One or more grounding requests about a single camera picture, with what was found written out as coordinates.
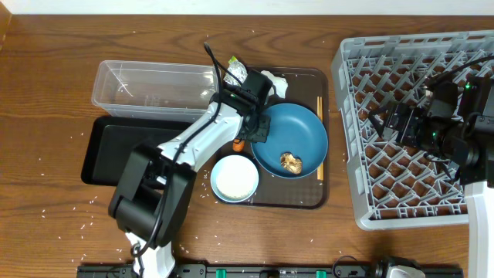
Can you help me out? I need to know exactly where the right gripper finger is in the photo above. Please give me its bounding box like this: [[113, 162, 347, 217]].
[[369, 115, 385, 141], [368, 104, 392, 116]]

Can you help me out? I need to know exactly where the dark blue plate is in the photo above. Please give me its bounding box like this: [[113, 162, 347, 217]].
[[251, 103, 329, 179]]

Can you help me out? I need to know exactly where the white napkin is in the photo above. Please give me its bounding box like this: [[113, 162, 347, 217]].
[[261, 70, 289, 99]]

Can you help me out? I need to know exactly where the brown food scrap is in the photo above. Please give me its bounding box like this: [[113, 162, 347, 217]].
[[280, 152, 303, 175]]

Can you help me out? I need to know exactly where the foil snack wrapper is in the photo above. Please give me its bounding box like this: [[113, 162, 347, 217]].
[[224, 56, 248, 86]]

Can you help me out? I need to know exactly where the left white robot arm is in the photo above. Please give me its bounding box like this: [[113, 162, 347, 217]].
[[108, 89, 269, 277]]

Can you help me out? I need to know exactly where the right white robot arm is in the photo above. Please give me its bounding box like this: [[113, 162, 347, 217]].
[[368, 103, 493, 277]]

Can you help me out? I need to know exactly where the grey dishwasher rack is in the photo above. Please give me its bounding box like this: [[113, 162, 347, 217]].
[[331, 30, 493, 231]]

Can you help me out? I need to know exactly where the orange carrot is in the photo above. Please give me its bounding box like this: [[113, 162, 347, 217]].
[[232, 139, 245, 152]]

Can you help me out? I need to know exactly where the light blue rice bowl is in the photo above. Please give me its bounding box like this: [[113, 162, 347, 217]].
[[210, 154, 259, 203]]

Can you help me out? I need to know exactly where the right wooden chopstick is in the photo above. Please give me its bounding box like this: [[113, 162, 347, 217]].
[[319, 96, 324, 181]]

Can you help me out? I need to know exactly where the wooden chopstick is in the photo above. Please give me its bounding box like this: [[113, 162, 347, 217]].
[[319, 96, 324, 181], [316, 96, 321, 181]]

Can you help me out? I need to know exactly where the left wooden chopstick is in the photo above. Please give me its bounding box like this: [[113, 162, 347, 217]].
[[316, 96, 321, 181]]

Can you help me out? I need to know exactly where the brown serving tray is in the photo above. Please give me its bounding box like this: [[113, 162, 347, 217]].
[[239, 66, 330, 209]]

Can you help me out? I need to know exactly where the clear plastic bin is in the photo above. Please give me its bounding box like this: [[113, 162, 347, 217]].
[[92, 60, 218, 123]]

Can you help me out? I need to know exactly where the black plastic tray bin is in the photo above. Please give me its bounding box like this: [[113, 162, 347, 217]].
[[81, 116, 191, 186]]

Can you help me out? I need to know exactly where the left black cable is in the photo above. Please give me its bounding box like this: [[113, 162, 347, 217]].
[[129, 42, 248, 271]]

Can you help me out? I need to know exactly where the black cable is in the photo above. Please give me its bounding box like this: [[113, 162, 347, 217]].
[[426, 56, 494, 88], [129, 42, 248, 271]]

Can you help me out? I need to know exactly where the right black cable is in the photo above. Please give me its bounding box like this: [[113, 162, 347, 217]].
[[426, 56, 494, 88]]

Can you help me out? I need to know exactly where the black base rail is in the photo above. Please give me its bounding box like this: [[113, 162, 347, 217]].
[[76, 256, 464, 278]]

